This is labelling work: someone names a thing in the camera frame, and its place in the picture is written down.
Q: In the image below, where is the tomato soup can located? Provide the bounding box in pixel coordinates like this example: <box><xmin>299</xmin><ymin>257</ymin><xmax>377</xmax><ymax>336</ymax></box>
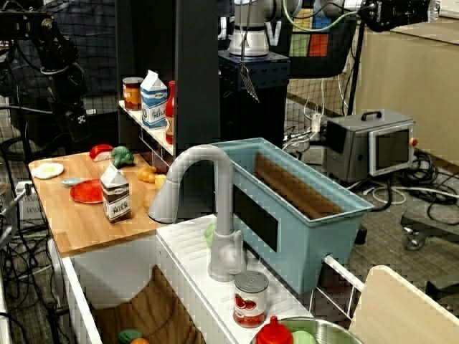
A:
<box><xmin>232</xmin><ymin>270</ymin><xmax>270</xmax><ymax>329</ymax></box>

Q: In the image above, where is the red plate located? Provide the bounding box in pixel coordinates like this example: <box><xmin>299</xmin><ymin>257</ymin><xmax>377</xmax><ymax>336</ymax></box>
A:
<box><xmin>70</xmin><ymin>178</ymin><xmax>105</xmax><ymax>204</ymax></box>

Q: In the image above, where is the black camera device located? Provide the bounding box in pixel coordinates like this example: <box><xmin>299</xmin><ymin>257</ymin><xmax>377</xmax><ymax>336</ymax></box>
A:
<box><xmin>360</xmin><ymin>0</ymin><xmax>441</xmax><ymax>33</ymax></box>

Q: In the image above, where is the light green toy ball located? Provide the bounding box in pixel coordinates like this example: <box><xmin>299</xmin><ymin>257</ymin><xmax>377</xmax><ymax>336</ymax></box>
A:
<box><xmin>290</xmin><ymin>330</ymin><xmax>318</xmax><ymax>344</ymax></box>

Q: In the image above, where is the green toy behind faucet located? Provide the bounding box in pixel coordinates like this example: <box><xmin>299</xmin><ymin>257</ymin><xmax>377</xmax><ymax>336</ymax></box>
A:
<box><xmin>204</xmin><ymin>222</ymin><xmax>218</xmax><ymax>249</ymax></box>

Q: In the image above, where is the brown cardboard insert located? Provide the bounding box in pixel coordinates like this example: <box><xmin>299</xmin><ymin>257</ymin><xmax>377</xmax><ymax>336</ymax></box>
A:
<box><xmin>254</xmin><ymin>152</ymin><xmax>345</xmax><ymax>220</ymax></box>

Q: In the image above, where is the toy fried egg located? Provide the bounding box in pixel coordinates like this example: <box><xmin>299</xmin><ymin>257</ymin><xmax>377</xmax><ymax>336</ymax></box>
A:
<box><xmin>31</xmin><ymin>162</ymin><xmax>65</xmax><ymax>179</ymax></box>

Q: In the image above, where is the red bottle cap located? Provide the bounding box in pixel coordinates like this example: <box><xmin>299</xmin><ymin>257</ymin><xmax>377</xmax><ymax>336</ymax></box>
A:
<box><xmin>255</xmin><ymin>315</ymin><xmax>295</xmax><ymax>344</ymax></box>

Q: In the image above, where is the tall red sauce bottle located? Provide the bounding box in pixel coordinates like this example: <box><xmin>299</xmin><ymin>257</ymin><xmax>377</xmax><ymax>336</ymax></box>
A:
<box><xmin>165</xmin><ymin>80</ymin><xmax>176</xmax><ymax>145</ymax></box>

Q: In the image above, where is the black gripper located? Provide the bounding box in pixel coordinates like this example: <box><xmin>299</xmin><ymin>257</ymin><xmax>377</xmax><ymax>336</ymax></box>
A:
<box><xmin>53</xmin><ymin>97</ymin><xmax>91</xmax><ymax>143</ymax></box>

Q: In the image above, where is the brown chocolate milk carton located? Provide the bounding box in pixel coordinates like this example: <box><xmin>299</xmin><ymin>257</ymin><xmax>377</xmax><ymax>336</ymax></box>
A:
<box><xmin>100</xmin><ymin>163</ymin><xmax>132</xmax><ymax>226</ymax></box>

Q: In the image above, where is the blue and black pedestal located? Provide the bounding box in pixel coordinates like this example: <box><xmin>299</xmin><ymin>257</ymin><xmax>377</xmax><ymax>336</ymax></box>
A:
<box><xmin>217</xmin><ymin>49</ymin><xmax>291</xmax><ymax>148</ymax></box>

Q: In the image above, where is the grey control box with screen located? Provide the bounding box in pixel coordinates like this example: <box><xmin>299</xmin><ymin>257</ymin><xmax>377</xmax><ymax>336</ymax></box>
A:
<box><xmin>324</xmin><ymin>110</ymin><xmax>419</xmax><ymax>183</ymax></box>

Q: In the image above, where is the white wire rack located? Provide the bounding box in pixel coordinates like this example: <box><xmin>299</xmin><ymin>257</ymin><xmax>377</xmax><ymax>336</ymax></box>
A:
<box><xmin>308</xmin><ymin>254</ymin><xmax>365</xmax><ymax>320</ymax></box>

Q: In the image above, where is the white electrical box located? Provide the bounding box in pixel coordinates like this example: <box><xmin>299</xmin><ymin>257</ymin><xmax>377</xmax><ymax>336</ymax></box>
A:
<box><xmin>16</xmin><ymin>181</ymin><xmax>46</xmax><ymax>220</ymax></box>

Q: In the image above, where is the black wheeled cart base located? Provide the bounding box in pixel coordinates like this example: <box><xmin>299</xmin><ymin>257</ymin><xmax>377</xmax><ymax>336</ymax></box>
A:
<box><xmin>400</xmin><ymin>211</ymin><xmax>459</xmax><ymax>252</ymax></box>

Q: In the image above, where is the dark green toy vegetable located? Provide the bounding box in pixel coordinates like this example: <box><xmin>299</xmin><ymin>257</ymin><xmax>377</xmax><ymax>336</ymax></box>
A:
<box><xmin>118</xmin><ymin>328</ymin><xmax>143</xmax><ymax>344</ymax></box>

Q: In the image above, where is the hanging metal spatula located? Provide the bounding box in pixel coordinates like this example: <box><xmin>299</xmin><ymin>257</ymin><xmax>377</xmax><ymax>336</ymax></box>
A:
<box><xmin>239</xmin><ymin>17</ymin><xmax>260</xmax><ymax>104</ymax></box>

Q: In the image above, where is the wooden countertop board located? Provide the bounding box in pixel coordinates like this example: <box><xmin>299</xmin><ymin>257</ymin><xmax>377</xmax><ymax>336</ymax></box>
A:
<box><xmin>28</xmin><ymin>152</ymin><xmax>170</xmax><ymax>256</ymax></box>

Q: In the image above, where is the white wall shelf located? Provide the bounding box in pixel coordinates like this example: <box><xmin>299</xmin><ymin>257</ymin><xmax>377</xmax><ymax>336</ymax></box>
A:
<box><xmin>118</xmin><ymin>100</ymin><xmax>176</xmax><ymax>170</ymax></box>

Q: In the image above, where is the white toy kitchen sink unit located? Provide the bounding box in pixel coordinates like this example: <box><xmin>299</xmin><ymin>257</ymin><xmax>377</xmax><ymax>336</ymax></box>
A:
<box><xmin>49</xmin><ymin>214</ymin><xmax>316</xmax><ymax>344</ymax></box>

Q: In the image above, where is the blue milk carton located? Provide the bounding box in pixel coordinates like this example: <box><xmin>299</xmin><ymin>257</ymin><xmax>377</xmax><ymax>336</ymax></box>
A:
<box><xmin>139</xmin><ymin>70</ymin><xmax>169</xmax><ymax>130</ymax></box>

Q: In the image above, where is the green toy broccoli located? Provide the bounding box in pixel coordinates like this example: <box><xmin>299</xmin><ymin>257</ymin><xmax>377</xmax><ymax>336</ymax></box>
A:
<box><xmin>110</xmin><ymin>145</ymin><xmax>135</xmax><ymax>169</ymax></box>

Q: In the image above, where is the light wooden board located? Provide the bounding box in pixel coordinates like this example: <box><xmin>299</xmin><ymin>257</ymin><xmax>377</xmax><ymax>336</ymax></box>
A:
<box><xmin>348</xmin><ymin>264</ymin><xmax>459</xmax><ymax>344</ymax></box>

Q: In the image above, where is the coloured squares banner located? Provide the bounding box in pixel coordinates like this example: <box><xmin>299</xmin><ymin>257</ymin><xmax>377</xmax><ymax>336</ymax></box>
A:
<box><xmin>286</xmin><ymin>6</ymin><xmax>358</xmax><ymax>78</ymax></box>

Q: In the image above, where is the orange preserve jar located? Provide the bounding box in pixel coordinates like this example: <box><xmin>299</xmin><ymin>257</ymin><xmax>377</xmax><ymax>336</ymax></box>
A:
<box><xmin>122</xmin><ymin>77</ymin><xmax>144</xmax><ymax>111</ymax></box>

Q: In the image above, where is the black tall cabinet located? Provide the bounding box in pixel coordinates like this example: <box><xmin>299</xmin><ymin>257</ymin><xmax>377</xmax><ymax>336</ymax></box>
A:
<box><xmin>116</xmin><ymin>0</ymin><xmax>221</xmax><ymax>158</ymax></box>

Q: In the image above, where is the green cable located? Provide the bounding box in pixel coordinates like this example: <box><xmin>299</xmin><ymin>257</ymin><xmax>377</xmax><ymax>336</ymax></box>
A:
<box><xmin>281</xmin><ymin>0</ymin><xmax>363</xmax><ymax>30</ymax></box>

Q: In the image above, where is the metal bowl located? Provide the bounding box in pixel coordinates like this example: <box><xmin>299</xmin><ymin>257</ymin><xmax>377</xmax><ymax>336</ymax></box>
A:
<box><xmin>250</xmin><ymin>317</ymin><xmax>363</xmax><ymax>344</ymax></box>

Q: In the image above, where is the red and white toy slice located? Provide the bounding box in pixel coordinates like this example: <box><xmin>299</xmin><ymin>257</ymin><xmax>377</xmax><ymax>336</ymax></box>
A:
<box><xmin>89</xmin><ymin>144</ymin><xmax>115</xmax><ymax>164</ymax></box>

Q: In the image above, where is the grey toy faucet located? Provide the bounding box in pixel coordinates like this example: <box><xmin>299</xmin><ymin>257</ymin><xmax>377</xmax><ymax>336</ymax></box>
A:
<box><xmin>147</xmin><ymin>144</ymin><xmax>248</xmax><ymax>283</ymax></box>

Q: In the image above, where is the light blue plastic bin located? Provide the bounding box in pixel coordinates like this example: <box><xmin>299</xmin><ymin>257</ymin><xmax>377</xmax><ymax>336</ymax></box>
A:
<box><xmin>211</xmin><ymin>138</ymin><xmax>375</xmax><ymax>295</ymax></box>

